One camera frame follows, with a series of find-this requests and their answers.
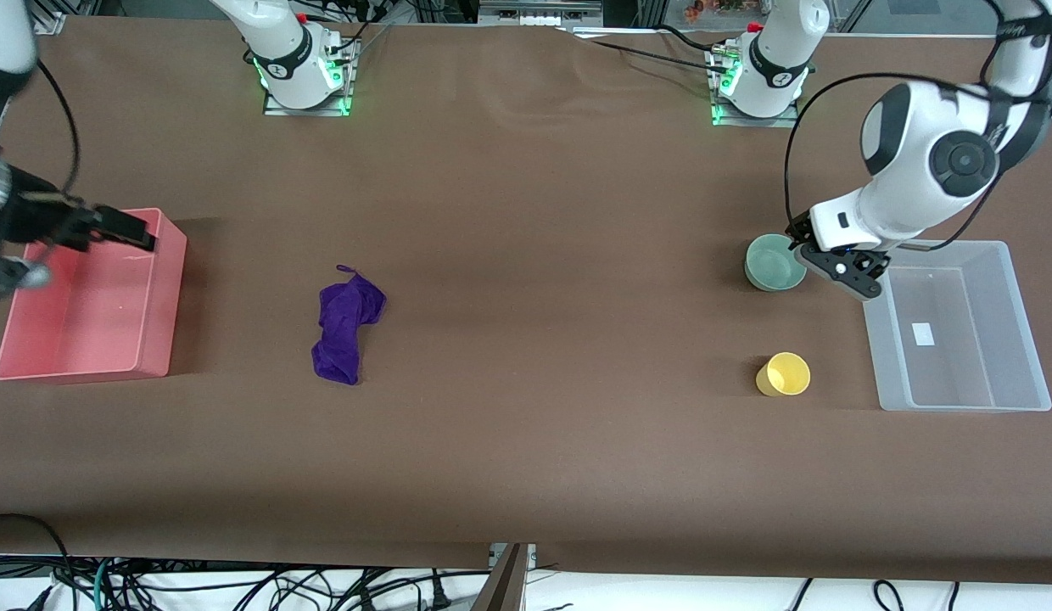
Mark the yellow cup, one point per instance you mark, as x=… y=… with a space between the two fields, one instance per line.
x=785 y=375

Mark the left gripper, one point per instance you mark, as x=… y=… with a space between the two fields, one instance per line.
x=799 y=229

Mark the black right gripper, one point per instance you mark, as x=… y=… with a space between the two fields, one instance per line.
x=36 y=222

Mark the green bowl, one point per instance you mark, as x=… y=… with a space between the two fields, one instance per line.
x=768 y=263

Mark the white label sticker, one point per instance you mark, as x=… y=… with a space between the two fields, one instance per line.
x=923 y=333

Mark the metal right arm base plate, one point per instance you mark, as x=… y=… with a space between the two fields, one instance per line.
x=346 y=81

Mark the grey table support post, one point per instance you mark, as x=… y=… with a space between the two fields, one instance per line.
x=502 y=585

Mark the aluminium corner profile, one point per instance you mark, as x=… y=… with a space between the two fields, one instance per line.
x=51 y=15

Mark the purple cloth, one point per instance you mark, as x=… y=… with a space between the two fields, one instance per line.
x=344 y=327

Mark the orange background item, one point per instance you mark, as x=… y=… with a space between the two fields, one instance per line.
x=713 y=8

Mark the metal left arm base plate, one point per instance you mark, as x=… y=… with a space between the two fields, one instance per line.
x=785 y=121

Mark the aluminium frame with connectors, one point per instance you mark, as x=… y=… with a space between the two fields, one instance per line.
x=539 y=10

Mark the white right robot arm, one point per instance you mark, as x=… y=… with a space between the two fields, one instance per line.
x=288 y=51

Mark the clear plastic bin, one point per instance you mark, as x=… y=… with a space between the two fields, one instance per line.
x=959 y=365

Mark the pink plastic bin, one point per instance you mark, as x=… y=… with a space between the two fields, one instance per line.
x=85 y=339

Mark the white flat strip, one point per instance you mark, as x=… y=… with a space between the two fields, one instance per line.
x=615 y=33

